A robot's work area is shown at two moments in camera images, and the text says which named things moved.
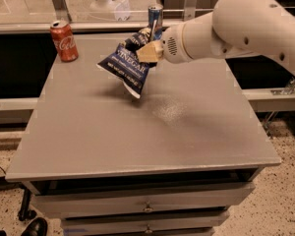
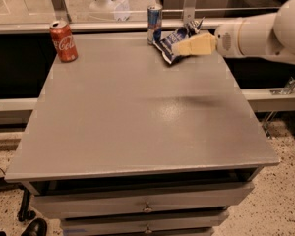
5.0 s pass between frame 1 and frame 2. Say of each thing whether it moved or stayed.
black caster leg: stayed
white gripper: moved
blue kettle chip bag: moved
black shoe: stayed
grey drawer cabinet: stayed
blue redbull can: stayed
